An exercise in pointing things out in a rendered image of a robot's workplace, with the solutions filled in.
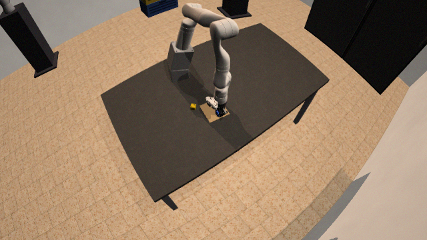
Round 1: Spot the tan square mat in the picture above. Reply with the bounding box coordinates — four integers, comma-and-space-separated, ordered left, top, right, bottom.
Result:
200, 103, 229, 123

